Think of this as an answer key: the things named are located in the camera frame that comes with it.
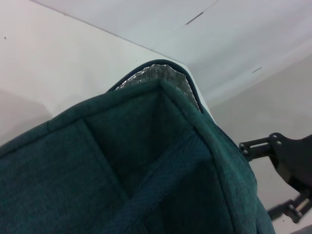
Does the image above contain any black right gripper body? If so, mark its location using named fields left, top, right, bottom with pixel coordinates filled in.
left=267, top=133, right=312, bottom=197

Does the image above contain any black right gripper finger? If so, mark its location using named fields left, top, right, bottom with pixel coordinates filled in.
left=238, top=135, right=277, bottom=162
left=267, top=194, right=310, bottom=224

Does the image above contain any dark teal insulated lunch bag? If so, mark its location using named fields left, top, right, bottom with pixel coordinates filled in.
left=0, top=59, right=275, bottom=234

